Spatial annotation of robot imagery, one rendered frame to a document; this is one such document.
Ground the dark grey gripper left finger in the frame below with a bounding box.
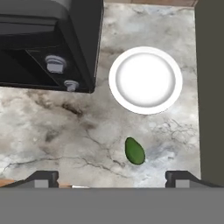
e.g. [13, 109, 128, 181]
[13, 171, 60, 189]

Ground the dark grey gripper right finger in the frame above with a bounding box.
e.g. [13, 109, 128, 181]
[164, 171, 219, 188]

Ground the green avocado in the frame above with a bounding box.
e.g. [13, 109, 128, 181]
[124, 136, 146, 166]

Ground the dark grey tall cabinet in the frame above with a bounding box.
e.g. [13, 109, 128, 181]
[194, 0, 224, 187]

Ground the white round plate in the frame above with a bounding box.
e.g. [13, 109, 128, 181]
[108, 45, 184, 116]

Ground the small grey oven knob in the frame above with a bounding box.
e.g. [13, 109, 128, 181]
[63, 80, 81, 93]

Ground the large grey oven knob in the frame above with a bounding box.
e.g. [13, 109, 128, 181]
[45, 54, 67, 74]

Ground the black toaster oven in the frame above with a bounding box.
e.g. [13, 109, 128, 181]
[0, 0, 105, 95]

